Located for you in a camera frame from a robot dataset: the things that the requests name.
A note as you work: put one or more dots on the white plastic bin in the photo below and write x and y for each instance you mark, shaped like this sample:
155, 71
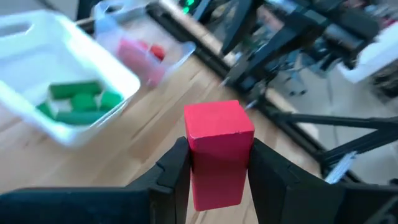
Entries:
18, 62

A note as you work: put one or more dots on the silver metal bracket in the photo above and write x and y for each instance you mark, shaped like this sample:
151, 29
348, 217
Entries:
340, 168

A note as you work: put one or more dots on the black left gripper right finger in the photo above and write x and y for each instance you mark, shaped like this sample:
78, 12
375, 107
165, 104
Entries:
280, 193

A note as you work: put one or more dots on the small red cube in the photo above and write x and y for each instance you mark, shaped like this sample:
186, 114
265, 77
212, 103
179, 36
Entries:
158, 52

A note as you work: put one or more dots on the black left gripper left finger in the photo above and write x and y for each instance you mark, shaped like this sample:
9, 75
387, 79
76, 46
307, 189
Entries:
171, 186

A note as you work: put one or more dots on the long red block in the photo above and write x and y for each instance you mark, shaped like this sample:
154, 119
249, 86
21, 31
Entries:
217, 130

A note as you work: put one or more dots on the long green block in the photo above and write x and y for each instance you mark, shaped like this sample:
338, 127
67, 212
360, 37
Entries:
74, 89

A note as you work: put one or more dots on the clear plastic bin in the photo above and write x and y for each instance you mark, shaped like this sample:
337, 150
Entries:
183, 53

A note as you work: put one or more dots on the red rectangular block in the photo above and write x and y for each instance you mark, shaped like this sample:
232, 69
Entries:
136, 62

